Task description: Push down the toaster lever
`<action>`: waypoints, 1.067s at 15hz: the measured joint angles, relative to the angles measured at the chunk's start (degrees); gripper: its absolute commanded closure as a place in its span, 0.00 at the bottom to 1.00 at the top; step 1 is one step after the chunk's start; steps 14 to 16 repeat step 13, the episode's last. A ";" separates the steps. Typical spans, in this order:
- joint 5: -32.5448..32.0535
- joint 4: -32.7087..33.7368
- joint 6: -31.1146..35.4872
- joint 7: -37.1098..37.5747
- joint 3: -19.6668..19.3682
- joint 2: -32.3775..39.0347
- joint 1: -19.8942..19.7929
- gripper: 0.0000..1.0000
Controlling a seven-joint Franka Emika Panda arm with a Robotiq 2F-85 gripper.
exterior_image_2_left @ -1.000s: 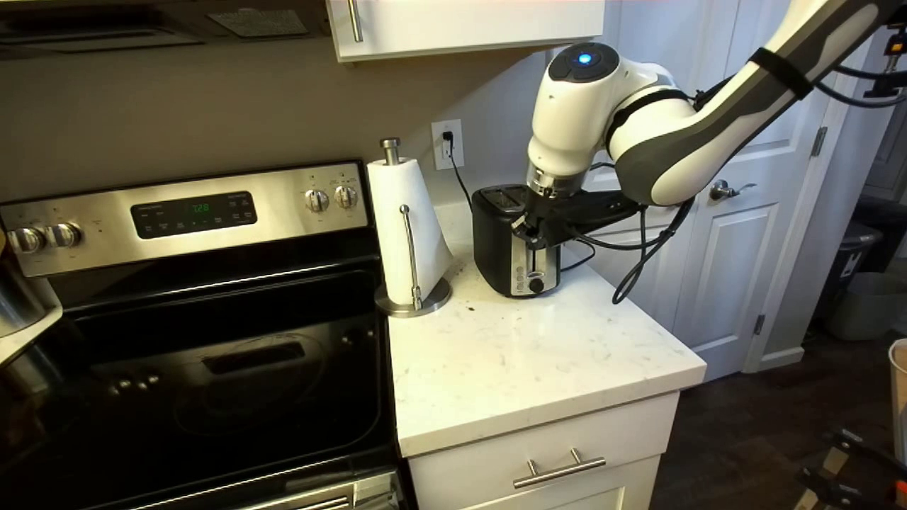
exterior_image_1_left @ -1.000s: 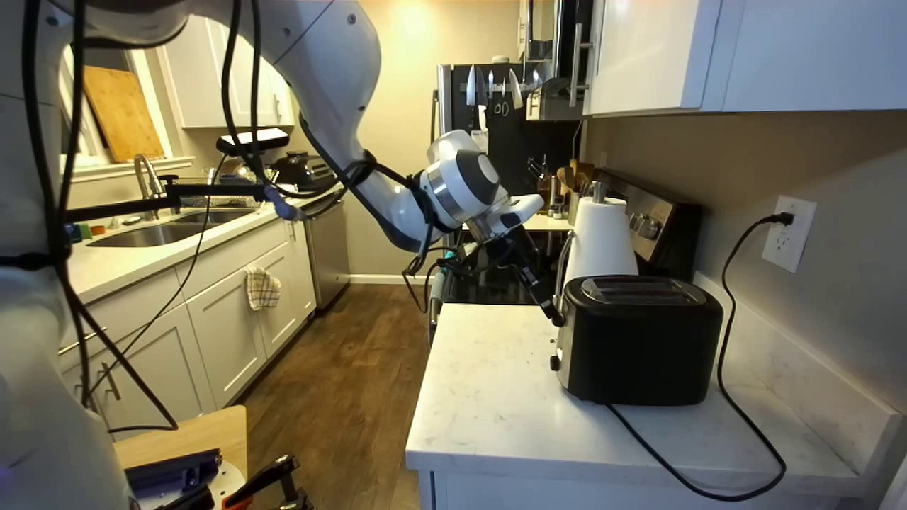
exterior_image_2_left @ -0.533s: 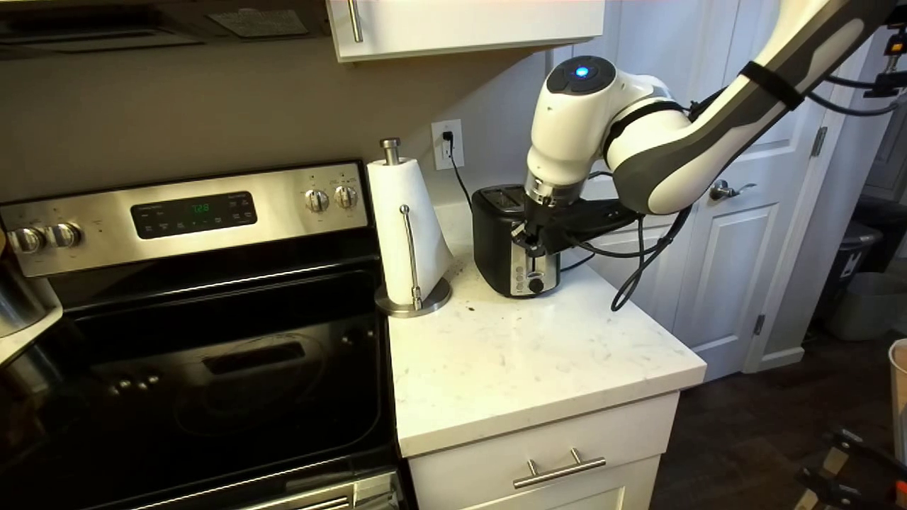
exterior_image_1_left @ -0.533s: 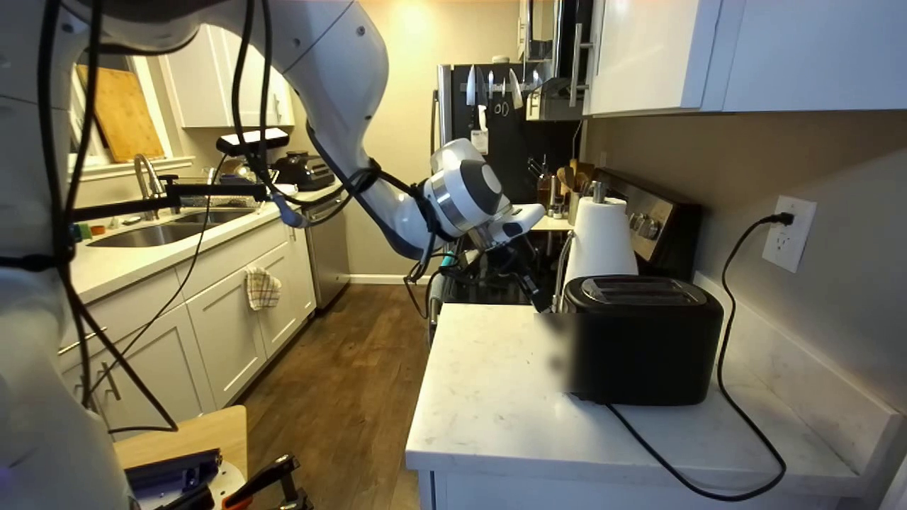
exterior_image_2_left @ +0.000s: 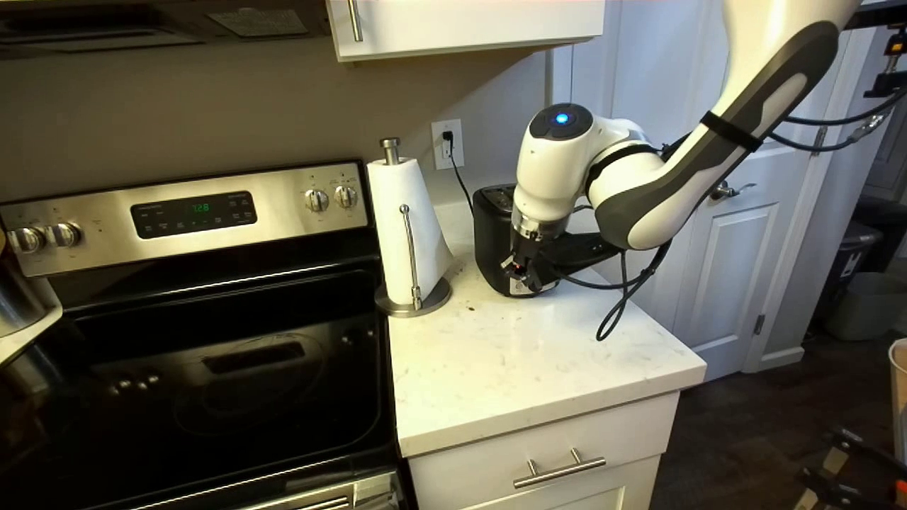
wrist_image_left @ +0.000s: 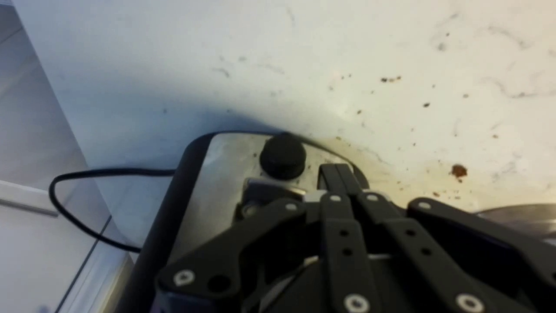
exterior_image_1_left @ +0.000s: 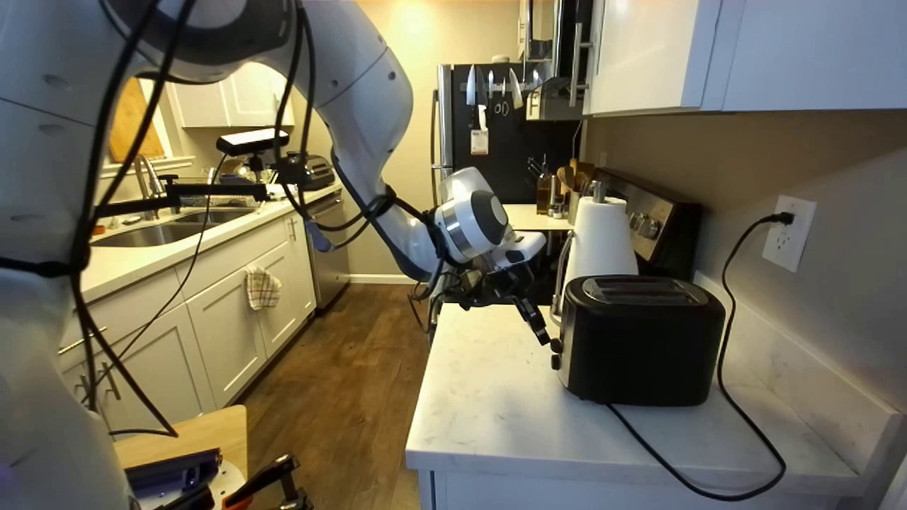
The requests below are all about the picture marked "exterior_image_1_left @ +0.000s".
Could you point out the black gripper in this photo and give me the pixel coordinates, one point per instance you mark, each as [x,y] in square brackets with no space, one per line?
[497,285]

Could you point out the black two-slot toaster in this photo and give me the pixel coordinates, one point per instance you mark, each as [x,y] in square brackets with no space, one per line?
[646,343]

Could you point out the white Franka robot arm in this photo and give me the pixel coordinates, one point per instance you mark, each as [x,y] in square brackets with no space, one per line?
[369,102]

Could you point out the white paper towel roll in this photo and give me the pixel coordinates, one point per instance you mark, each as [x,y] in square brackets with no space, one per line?
[600,241]

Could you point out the dark glass bottle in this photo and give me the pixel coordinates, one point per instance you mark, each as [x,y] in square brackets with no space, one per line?
[541,187]

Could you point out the wooden knife block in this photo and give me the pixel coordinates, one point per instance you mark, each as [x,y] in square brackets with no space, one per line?
[573,186]

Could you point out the chrome paper towel holder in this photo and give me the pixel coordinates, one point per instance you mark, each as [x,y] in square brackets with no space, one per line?
[595,187]

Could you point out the stainless black electric stove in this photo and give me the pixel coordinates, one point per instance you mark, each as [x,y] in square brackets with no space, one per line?
[660,228]

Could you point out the black refrigerator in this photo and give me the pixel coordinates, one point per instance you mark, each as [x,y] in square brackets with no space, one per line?
[512,142]

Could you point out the white paper on fridge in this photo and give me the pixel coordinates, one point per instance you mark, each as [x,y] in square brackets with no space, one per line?
[479,142]

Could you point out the white base cabinet with drawer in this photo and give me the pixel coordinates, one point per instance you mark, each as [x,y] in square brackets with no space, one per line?
[612,490]

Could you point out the stainless dishwasher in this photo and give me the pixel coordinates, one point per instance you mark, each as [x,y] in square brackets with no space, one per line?
[330,272]

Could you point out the black countertop appliance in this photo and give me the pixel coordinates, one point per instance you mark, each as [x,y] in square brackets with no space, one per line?
[315,174]

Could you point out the white hanging dish towel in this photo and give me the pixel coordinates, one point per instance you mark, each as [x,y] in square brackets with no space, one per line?
[261,286]

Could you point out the white sink base cabinets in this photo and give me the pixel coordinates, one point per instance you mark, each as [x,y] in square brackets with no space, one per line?
[228,330]

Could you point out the black red clamp tool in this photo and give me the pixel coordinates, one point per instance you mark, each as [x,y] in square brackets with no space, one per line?
[269,482]

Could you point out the chrome kettle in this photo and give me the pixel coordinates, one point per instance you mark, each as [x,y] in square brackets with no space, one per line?
[240,172]

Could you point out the wooden board table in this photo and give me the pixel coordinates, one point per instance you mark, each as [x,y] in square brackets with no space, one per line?
[187,437]

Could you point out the stainless kitchen sink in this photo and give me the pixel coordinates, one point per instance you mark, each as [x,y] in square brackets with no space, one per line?
[173,228]

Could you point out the white cabinets above sink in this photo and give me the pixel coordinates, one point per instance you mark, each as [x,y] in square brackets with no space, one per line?
[230,101]

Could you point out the dark blue black case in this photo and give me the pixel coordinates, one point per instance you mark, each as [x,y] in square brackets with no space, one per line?
[173,475]

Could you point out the chrome sink faucet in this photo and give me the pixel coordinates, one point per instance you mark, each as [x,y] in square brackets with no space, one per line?
[145,177]

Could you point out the wooden cutting board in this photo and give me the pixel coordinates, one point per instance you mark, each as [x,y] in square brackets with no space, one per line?
[128,122]

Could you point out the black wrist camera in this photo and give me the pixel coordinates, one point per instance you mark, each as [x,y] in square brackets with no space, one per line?
[446,286]

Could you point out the white wall outlet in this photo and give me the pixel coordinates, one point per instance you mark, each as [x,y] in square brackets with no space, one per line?
[788,241]

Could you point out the white upper wall cabinet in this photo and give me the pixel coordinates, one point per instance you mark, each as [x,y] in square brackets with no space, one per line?
[755,53]

